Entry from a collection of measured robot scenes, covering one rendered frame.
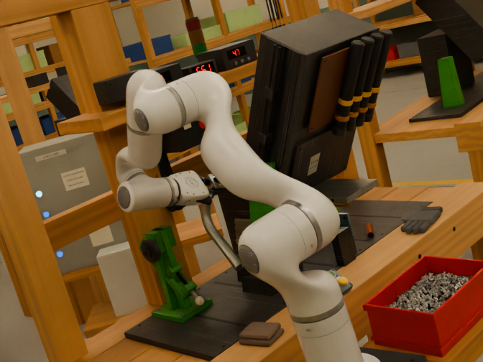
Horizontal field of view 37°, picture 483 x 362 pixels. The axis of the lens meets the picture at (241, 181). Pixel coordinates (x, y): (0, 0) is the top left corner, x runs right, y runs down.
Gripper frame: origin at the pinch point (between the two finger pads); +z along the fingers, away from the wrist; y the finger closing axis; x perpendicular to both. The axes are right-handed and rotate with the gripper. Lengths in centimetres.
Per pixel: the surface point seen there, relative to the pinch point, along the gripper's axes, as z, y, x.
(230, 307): -0.2, -29.3, 22.0
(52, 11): -34, 55, -20
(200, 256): 205, 126, 237
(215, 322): -8.3, -32.4, 22.0
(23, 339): 71, 120, 283
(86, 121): -29.2, 29.2, -0.7
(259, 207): 13.0, -9.9, 1.2
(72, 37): -27, 53, -13
